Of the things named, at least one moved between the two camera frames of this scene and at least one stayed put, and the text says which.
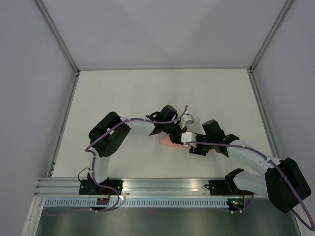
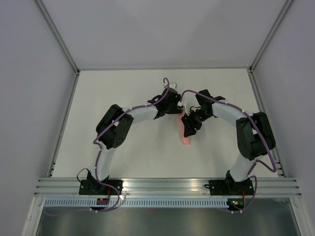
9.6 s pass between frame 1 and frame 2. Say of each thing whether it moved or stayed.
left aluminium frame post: stayed
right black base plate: stayed
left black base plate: stayed
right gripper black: moved
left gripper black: moved
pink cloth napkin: moved
